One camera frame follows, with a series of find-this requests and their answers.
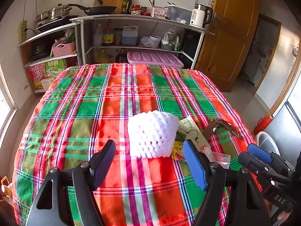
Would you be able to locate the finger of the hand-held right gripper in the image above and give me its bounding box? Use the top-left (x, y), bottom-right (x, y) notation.
top-left (247, 143), bottom-right (295, 176)
top-left (238, 152), bottom-right (292, 185)

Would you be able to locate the dark glass jar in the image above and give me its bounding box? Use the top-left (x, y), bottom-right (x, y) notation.
top-left (114, 28), bottom-right (123, 46)

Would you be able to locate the person's right hand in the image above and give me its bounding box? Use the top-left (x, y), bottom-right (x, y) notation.
top-left (274, 211), bottom-right (293, 226)

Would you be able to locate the black frying pan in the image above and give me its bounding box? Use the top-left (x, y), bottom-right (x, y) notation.
top-left (68, 0), bottom-right (117, 16)

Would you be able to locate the pink lidded storage box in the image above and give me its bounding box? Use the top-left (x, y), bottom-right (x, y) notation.
top-left (127, 50), bottom-right (184, 68)

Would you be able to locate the brown paper bag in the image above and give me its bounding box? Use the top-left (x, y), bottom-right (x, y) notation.
top-left (177, 117), bottom-right (211, 153)

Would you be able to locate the yellowed power strip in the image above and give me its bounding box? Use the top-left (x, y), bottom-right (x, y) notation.
top-left (19, 21), bottom-right (28, 43)

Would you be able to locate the dark brown wrapper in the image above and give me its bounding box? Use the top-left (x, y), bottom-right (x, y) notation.
top-left (203, 118), bottom-right (243, 142)

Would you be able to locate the yellow plastic object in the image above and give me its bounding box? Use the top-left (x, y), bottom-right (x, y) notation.
top-left (0, 175), bottom-right (13, 200)

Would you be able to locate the yellow label sauce bottle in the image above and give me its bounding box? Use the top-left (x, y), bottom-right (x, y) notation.
top-left (102, 19), bottom-right (114, 46)

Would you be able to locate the red plastic object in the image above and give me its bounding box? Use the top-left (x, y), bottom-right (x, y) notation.
top-left (253, 115), bottom-right (274, 136)

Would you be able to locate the white electric kettle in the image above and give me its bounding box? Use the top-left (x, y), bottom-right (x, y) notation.
top-left (189, 3), bottom-right (213, 28)

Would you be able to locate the small white shelf rack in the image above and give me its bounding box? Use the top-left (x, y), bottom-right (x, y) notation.
top-left (19, 22), bottom-right (81, 94)

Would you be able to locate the wooden doorway frame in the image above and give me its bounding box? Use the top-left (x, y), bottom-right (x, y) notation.
top-left (254, 14), bottom-right (282, 96)

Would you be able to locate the black cooktop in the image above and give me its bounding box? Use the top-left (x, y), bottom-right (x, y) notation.
top-left (35, 15), bottom-right (79, 32)

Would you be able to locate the silver refrigerator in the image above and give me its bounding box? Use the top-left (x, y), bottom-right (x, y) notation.
top-left (263, 82), bottom-right (301, 170)

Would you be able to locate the pink utensil holder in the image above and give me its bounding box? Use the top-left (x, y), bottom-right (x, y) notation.
top-left (150, 7), bottom-right (169, 19)

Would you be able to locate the yellow snack wrapper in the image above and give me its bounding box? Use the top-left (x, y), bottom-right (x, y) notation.
top-left (170, 141), bottom-right (187, 162)

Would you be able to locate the white carton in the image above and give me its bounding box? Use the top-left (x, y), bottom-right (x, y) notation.
top-left (41, 76), bottom-right (57, 90)

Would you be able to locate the clear plastic wrapper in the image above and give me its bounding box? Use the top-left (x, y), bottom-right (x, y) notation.
top-left (204, 152), bottom-right (231, 169)

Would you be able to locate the white printed food bag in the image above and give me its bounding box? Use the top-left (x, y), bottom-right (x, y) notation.
top-left (161, 27), bottom-right (182, 51)

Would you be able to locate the clear plastic bin liner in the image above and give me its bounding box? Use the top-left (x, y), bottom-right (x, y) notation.
top-left (259, 135), bottom-right (280, 156)

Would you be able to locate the stainless steamer pot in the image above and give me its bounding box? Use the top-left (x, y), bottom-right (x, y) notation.
top-left (36, 3), bottom-right (73, 23)

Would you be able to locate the clear plastic storage container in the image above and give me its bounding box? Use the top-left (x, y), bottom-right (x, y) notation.
top-left (166, 2), bottom-right (193, 24)

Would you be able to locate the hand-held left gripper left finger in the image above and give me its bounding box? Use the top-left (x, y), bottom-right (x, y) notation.
top-left (26, 139), bottom-right (117, 226)

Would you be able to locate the long white shelf rack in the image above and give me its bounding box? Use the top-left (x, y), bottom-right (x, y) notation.
top-left (70, 14), bottom-right (215, 70)

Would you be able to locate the wooden door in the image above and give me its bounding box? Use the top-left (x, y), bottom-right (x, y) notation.
top-left (195, 0), bottom-right (261, 92)

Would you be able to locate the colourful printed carton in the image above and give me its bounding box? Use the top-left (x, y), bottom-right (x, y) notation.
top-left (28, 59), bottom-right (67, 90)

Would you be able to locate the dark round bottle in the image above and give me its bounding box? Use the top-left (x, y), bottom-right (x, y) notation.
top-left (115, 48), bottom-right (128, 63)

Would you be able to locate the yellow oil jug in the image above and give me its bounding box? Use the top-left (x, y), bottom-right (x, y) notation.
top-left (96, 48), bottom-right (116, 64)

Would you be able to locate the white foam fruit net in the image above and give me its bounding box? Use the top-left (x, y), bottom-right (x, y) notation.
top-left (128, 111), bottom-right (179, 159)

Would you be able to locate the crumpled clear plastic bag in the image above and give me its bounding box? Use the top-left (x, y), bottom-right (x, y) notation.
top-left (139, 36), bottom-right (152, 47)

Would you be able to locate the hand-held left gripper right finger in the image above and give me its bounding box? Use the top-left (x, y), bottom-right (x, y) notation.
top-left (183, 139), bottom-right (271, 226)

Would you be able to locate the white plastic bin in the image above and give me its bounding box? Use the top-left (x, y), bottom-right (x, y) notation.
top-left (255, 131), bottom-right (281, 157)

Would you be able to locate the red green plaid tablecloth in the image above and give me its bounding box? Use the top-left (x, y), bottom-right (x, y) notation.
top-left (12, 63), bottom-right (262, 226)

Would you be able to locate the window frame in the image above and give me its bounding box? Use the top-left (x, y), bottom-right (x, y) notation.
top-left (0, 63), bottom-right (18, 142)

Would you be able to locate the white jerrycan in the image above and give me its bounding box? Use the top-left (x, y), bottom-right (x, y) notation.
top-left (122, 25), bottom-right (139, 46)

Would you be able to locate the pink woven basket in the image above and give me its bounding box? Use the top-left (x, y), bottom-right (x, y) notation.
top-left (52, 41), bottom-right (77, 57)

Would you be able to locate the clear glass bottle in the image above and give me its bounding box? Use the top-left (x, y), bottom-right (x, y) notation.
top-left (93, 24), bottom-right (103, 47)

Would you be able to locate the white plastic tub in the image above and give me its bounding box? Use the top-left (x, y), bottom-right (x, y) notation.
top-left (149, 35), bottom-right (162, 48)

